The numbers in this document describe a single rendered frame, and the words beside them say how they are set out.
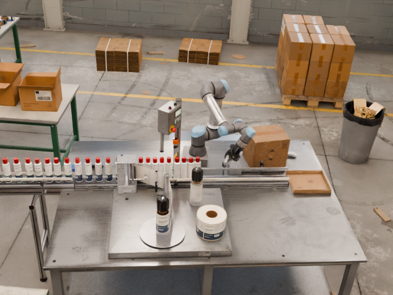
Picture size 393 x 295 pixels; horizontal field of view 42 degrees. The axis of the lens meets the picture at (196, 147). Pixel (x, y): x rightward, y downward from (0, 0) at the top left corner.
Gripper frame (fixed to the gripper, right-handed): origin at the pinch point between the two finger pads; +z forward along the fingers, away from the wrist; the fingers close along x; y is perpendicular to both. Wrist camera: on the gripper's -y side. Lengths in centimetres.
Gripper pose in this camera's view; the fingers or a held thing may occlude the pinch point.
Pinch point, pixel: (224, 163)
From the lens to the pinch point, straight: 394.4
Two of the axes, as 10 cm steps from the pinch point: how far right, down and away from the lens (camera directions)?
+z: -5.3, 7.4, 4.2
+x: 8.4, 4.1, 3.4
